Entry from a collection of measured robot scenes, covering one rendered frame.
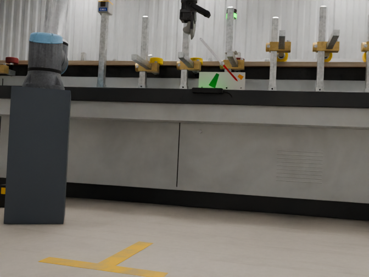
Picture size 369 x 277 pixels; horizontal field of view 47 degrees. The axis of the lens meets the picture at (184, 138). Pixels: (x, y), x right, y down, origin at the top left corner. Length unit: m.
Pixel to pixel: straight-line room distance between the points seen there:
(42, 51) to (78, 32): 9.39
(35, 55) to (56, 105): 0.25
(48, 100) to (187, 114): 0.84
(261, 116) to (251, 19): 7.79
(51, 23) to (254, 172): 1.40
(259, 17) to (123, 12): 3.31
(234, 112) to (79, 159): 1.09
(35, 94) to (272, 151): 1.38
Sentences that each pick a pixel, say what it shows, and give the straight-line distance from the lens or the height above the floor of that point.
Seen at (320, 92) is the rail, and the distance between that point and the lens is 2.39.
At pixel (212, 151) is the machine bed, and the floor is 0.35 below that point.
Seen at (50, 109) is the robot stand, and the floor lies 0.51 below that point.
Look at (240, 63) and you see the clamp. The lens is 2.43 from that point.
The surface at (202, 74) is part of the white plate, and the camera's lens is 2.45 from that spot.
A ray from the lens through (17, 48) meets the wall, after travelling 12.34.
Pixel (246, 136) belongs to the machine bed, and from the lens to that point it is 2.61.
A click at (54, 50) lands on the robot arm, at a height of 0.78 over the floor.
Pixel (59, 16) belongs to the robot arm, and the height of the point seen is 0.99.
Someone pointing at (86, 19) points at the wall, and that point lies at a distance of 11.43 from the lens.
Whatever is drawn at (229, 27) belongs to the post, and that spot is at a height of 1.06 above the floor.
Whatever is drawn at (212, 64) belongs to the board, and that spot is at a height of 0.88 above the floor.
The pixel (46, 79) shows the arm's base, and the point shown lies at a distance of 2.05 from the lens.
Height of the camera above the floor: 0.37
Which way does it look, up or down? 1 degrees up
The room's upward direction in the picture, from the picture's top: 3 degrees clockwise
